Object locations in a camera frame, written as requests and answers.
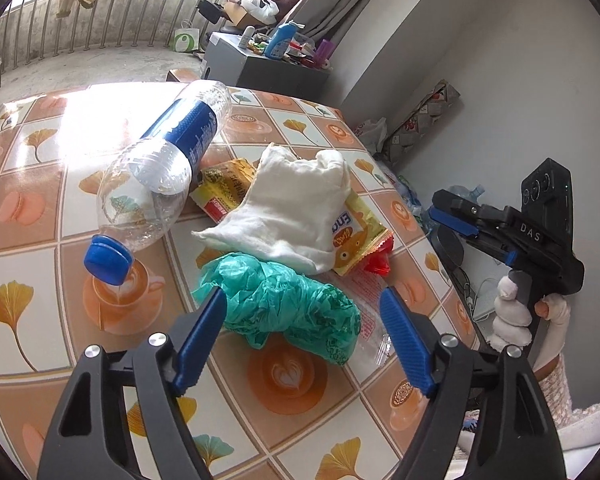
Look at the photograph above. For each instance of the green plastic bag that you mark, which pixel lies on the green plastic bag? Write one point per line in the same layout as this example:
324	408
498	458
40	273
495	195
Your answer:
290	305

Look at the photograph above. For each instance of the person's right forearm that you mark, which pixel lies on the person's right forearm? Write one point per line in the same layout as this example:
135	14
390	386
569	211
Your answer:
555	385

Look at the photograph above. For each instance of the person's right hand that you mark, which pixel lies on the person's right hand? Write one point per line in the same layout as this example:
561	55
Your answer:
512	320

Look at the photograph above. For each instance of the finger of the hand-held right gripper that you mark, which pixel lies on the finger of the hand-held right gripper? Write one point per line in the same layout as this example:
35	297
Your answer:
495	251
455	210

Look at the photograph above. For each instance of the red snack wrapper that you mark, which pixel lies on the red snack wrapper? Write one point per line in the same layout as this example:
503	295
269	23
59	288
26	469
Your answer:
380	262

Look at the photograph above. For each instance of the ginkgo patterned tablecloth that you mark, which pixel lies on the ginkgo patterned tablecloth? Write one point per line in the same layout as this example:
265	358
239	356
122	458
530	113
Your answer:
30	240

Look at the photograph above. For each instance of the cardboard box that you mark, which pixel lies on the cardboard box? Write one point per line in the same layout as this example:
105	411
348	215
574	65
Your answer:
235	12

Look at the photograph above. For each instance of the blue detergent bottle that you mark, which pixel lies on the blue detergent bottle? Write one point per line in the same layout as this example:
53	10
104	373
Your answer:
277	42

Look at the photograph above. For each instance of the yellow orange snack packet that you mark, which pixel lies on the yellow orange snack packet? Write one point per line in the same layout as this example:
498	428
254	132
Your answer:
357	240

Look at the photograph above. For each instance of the grey curtain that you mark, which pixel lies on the grey curtain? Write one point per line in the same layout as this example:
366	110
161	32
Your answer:
350	5

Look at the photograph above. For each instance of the grey cabinet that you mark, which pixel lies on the grey cabinet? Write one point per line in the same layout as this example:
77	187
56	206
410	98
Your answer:
260	67

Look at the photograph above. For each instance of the rolled patterned mat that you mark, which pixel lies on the rolled patterned mat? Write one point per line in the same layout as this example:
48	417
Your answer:
420	120

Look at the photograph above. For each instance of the metal window railing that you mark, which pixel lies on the metal window railing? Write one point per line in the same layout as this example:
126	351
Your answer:
130	15

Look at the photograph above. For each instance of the small white bottle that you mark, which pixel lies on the small white bottle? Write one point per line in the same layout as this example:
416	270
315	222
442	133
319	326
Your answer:
249	37

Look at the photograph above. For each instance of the red white plastic bag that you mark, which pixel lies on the red white plastic bag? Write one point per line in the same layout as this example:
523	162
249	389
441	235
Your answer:
300	47

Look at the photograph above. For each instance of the clear bottle with blue label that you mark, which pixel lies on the clear bottle with blue label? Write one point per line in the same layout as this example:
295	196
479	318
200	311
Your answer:
155	160

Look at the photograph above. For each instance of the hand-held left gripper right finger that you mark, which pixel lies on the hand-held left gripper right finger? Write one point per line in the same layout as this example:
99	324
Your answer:
405	345

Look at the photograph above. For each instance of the green white bag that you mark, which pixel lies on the green white bag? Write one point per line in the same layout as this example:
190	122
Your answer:
186	40

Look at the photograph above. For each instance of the clear plastic wrapper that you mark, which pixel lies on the clear plastic wrapper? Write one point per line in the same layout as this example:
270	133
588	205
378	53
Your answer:
375	320

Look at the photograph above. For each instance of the blue water jug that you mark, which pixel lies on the blue water jug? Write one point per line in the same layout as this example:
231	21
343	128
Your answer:
472	192

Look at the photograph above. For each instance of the white cloth pouch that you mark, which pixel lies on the white cloth pouch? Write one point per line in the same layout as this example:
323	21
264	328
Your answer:
290	210

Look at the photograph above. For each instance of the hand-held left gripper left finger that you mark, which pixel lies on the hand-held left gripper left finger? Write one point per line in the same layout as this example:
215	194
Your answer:
200	345

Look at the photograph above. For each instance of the white fleece cloth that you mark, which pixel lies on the white fleece cloth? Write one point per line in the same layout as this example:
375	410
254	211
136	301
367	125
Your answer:
595	425

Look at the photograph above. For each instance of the black box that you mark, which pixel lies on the black box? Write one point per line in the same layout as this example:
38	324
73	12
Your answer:
209	10

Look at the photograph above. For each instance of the brown wooden stool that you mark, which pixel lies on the brown wooden stool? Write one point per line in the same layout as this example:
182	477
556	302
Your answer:
182	75

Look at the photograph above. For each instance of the purple cup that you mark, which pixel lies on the purple cup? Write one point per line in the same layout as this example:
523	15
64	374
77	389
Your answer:
325	50

